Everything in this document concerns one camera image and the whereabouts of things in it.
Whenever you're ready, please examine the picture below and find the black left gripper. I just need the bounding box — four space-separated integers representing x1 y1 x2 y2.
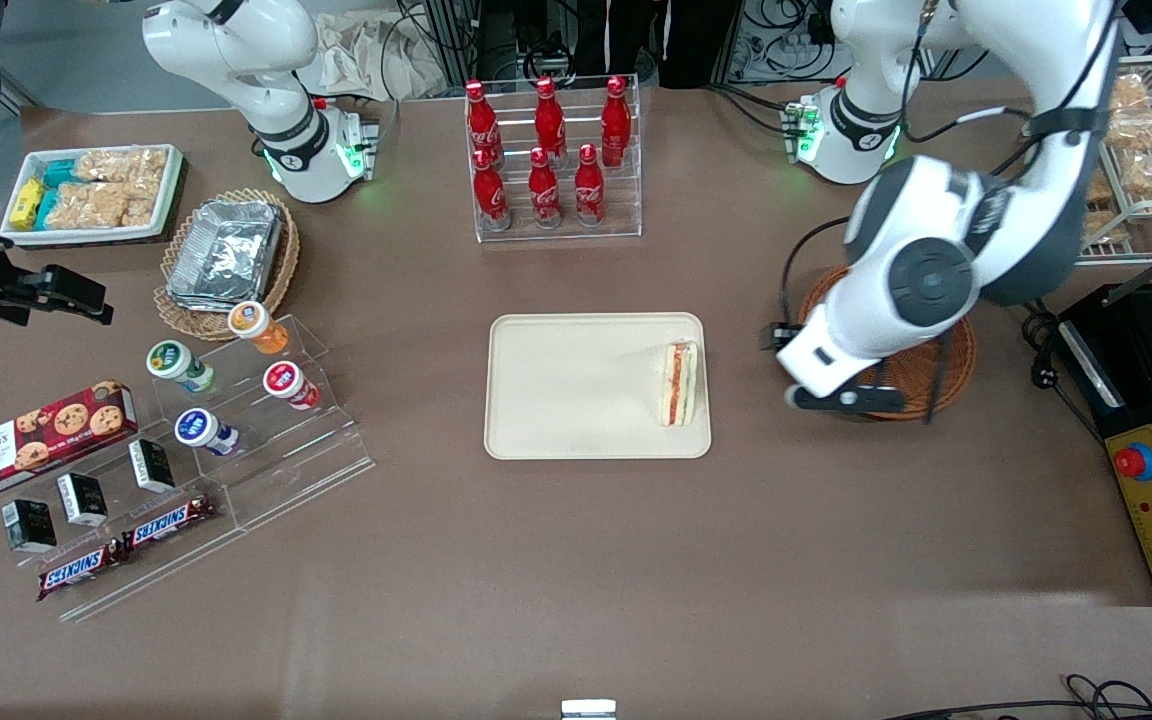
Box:
760 319 810 354

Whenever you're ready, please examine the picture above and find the triangle sandwich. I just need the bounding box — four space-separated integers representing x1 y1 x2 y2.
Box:
657 339 701 429

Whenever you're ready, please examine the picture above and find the oval light wicker basket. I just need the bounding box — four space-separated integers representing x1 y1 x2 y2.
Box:
153 187 302 344

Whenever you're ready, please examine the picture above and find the white rectangular snack tray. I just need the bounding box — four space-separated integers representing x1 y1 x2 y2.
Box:
0 143 186 248

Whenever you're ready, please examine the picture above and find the aluminium foil tray stack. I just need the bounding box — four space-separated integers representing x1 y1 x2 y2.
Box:
165 199 285 314

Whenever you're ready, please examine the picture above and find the round brown wicker basket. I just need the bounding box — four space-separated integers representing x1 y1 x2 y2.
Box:
797 263 978 423

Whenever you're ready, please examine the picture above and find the cream plastic serving tray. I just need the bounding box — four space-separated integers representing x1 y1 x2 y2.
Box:
483 312 713 462

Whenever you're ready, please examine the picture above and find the yellow snack packet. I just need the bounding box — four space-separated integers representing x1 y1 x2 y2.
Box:
10 177 46 232

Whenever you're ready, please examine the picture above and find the green lid yogurt cup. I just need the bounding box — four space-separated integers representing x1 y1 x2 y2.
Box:
145 339 218 395

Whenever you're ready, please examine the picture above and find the red Walkers cookie box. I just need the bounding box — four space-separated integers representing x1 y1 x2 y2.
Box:
0 379 140 504

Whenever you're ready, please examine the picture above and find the orange lid yogurt cup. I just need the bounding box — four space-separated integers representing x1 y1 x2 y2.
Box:
226 299 291 357

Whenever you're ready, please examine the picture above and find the blue lid yogurt cup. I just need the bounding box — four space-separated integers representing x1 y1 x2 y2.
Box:
173 407 241 459

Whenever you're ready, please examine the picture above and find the small black box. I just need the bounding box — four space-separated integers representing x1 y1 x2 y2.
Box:
1 497 59 555
55 471 110 529
127 437 178 495

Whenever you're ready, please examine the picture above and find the clear acrylic bottle rack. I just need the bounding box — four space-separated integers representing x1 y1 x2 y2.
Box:
463 74 644 245

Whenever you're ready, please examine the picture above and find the red lid yogurt cup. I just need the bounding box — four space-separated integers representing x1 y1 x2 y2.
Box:
262 360 322 412

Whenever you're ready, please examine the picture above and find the red cola bottle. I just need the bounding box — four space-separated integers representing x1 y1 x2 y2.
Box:
600 75 633 169
533 76 568 162
471 148 513 233
527 147 564 230
464 80 504 167
573 143 607 228

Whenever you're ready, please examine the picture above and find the Snickers chocolate bar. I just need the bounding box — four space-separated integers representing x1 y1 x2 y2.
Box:
121 492 220 554
35 539 128 604

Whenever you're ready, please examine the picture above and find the clear acrylic stepped stand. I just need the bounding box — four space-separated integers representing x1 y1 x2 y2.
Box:
149 314 378 532
0 432 249 624

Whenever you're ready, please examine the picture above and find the red emergency stop button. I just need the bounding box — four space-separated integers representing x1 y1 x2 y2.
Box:
1113 439 1152 484

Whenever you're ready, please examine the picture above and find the beige crumpled cloth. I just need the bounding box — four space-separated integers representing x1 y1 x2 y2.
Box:
296 9 448 102

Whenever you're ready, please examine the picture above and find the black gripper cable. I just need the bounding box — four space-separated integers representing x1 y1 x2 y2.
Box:
778 214 851 337

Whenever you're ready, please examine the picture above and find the thin black hanging cable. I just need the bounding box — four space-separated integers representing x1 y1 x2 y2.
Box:
923 324 950 427

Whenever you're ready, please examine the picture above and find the black cable with plug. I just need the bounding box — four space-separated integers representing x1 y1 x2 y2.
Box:
1023 299 1073 394

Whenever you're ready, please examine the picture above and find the aluminium frame with cables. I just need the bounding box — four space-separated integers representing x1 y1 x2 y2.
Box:
406 0 837 91

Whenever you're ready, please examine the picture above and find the black cable on table edge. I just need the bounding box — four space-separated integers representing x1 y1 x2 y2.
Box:
880 674 1152 720

